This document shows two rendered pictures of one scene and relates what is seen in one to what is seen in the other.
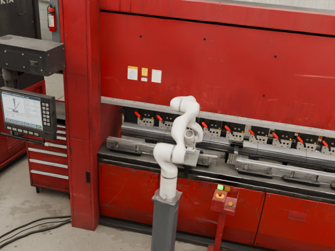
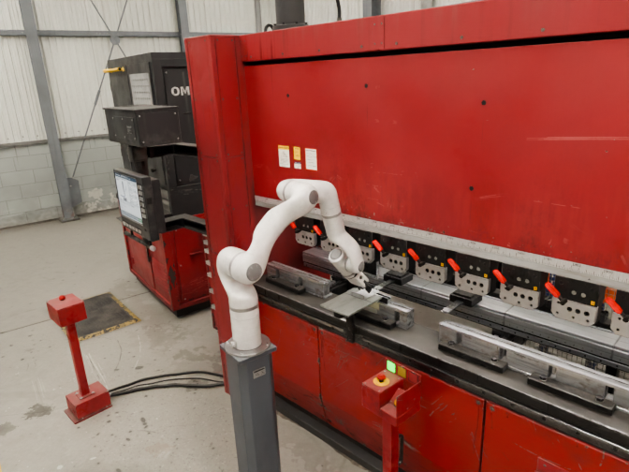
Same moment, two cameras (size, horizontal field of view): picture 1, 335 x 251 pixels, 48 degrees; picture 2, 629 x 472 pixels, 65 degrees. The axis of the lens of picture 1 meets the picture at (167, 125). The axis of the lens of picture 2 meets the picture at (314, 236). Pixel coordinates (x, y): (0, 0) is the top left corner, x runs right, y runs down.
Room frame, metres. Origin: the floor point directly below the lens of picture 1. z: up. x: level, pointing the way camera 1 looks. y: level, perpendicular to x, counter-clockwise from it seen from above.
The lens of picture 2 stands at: (0.96, -1.35, 2.07)
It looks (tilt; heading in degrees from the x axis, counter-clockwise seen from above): 18 degrees down; 35
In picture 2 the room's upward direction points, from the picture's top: 3 degrees counter-clockwise
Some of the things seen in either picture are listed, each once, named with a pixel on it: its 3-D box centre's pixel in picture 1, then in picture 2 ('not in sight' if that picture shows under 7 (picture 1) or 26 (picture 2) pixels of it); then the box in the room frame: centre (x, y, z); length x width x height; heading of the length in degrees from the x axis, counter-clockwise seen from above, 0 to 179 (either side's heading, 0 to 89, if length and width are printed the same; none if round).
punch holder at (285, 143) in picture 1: (282, 137); (523, 283); (2.89, -0.99, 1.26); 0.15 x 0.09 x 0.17; 80
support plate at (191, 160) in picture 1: (187, 156); (351, 302); (2.88, -0.20, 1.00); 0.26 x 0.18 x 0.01; 170
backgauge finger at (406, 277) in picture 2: not in sight; (389, 280); (3.18, -0.26, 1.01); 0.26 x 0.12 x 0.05; 170
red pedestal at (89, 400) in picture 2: not in sight; (76, 355); (2.35, 1.57, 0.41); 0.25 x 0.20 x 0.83; 170
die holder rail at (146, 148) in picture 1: (132, 146); (298, 278); (3.12, 0.31, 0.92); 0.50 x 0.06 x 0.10; 80
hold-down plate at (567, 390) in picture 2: (301, 181); (569, 392); (2.79, -1.21, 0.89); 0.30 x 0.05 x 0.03; 80
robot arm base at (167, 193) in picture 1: (168, 185); (245, 326); (2.29, -0.04, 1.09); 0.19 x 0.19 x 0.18
